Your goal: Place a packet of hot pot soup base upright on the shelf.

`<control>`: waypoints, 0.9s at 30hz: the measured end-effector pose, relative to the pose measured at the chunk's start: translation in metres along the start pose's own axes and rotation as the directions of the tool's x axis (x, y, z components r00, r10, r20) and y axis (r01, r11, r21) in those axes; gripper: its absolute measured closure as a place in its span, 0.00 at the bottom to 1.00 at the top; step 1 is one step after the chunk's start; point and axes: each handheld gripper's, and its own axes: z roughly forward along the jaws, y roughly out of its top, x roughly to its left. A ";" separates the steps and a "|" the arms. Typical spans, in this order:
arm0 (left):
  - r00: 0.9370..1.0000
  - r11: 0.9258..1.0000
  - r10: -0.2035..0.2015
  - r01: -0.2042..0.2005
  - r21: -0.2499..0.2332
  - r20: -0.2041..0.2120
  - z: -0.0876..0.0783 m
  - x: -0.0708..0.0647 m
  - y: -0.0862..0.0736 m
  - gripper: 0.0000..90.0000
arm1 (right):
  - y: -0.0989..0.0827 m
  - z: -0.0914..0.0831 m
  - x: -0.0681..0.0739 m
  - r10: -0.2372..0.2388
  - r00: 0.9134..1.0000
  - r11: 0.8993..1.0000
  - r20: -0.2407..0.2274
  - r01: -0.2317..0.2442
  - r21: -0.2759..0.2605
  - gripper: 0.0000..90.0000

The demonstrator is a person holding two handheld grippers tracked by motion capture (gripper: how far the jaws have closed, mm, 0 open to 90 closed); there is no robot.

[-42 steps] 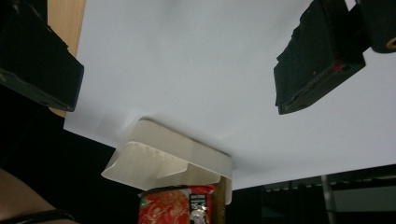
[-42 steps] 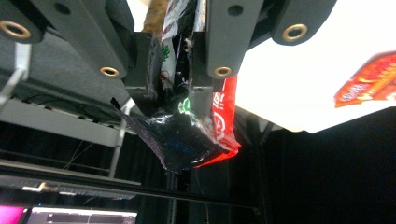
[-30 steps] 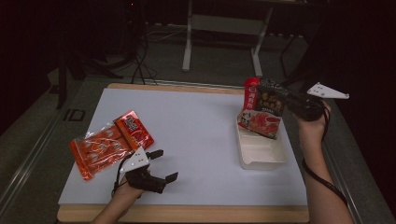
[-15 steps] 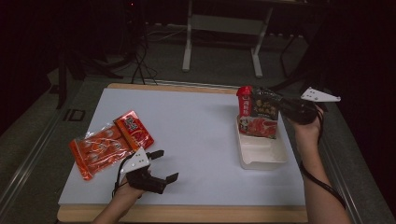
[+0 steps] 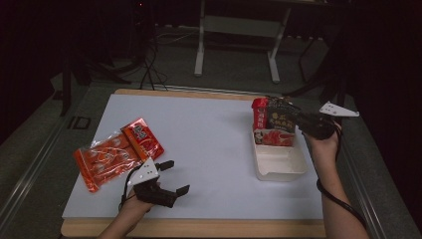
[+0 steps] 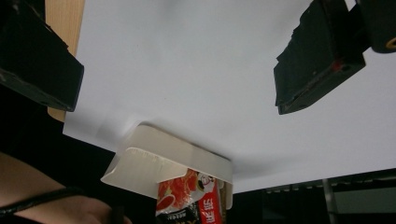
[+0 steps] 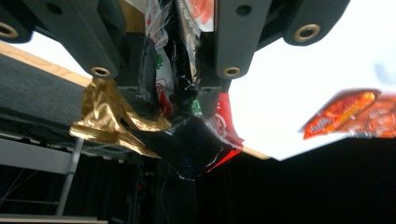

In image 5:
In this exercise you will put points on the person's right hand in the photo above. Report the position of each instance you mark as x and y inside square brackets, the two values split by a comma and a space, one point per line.
[323, 144]

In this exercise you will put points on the black tripod stand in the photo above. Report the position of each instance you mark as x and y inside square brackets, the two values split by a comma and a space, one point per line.
[341, 89]

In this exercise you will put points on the white table sheet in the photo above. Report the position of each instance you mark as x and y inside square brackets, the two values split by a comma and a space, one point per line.
[205, 132]

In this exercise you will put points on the person's left hand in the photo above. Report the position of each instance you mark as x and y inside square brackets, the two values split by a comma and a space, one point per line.
[137, 207]

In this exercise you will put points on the silver metal rail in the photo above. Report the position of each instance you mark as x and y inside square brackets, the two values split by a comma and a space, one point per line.
[199, 89]

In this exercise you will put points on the white metal stand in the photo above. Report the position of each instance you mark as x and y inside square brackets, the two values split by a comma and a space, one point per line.
[199, 49]

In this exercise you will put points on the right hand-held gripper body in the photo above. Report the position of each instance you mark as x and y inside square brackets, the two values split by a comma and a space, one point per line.
[316, 125]

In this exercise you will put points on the wooden table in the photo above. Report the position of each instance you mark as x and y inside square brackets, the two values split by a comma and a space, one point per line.
[199, 229]

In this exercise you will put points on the metal floor rail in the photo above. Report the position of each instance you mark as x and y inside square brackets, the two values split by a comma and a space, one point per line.
[369, 202]
[30, 172]

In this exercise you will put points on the black and red food packet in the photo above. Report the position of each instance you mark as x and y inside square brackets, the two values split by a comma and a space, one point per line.
[275, 127]

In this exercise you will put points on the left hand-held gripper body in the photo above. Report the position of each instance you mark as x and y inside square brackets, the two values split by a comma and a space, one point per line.
[144, 173]

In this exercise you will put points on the thin black stand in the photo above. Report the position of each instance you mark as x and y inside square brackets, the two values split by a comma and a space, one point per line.
[65, 93]

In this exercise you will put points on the small orange-red seasoning packet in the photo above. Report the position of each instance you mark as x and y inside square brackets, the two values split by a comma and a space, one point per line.
[142, 137]

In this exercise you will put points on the clear orange sauce packet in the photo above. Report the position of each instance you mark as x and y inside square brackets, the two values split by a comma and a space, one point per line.
[99, 159]

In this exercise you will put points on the white plastic container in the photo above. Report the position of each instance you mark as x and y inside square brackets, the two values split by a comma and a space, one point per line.
[278, 162]

